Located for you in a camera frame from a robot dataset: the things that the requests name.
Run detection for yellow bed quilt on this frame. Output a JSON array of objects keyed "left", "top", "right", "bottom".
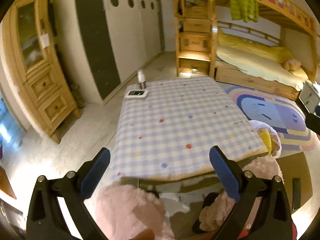
[{"left": 216, "top": 29, "right": 309, "bottom": 91}]

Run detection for wooden drawer cabinet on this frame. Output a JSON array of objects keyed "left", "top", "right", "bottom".
[{"left": 2, "top": 0, "right": 80, "bottom": 143}]

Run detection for white brown spray bottle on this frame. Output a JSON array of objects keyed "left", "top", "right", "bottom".
[{"left": 137, "top": 69, "right": 146, "bottom": 89}]

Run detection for green puffer jacket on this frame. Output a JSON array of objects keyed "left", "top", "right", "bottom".
[{"left": 229, "top": 0, "right": 259, "bottom": 23}]

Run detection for pink fluffy slipper left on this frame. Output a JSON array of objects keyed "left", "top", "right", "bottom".
[{"left": 95, "top": 185, "right": 175, "bottom": 239}]

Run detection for white wardrobe with round holes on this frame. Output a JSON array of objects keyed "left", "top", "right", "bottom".
[{"left": 104, "top": 0, "right": 161, "bottom": 82}]

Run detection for plush toy on bed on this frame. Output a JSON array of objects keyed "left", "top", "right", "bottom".
[{"left": 282, "top": 59, "right": 302, "bottom": 72}]

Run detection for colourful rainbow rug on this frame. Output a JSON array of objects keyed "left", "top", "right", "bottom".
[{"left": 223, "top": 84, "right": 317, "bottom": 151}]

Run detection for wooden bunk bed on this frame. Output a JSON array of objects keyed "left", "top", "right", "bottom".
[{"left": 214, "top": 0, "right": 318, "bottom": 100}]

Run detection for blue checkered table cloth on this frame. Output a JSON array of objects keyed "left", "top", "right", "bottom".
[{"left": 110, "top": 77, "right": 267, "bottom": 181}]

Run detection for white digital device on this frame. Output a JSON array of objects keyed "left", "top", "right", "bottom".
[{"left": 124, "top": 89, "right": 149, "bottom": 100}]

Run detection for white trash bag bin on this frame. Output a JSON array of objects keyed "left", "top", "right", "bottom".
[{"left": 249, "top": 120, "right": 282, "bottom": 159}]

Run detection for wooden stair drawers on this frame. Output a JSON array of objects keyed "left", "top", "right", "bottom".
[{"left": 174, "top": 0, "right": 218, "bottom": 78}]

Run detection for yellow yarn mop head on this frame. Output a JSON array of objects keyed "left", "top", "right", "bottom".
[{"left": 258, "top": 130, "right": 272, "bottom": 155}]

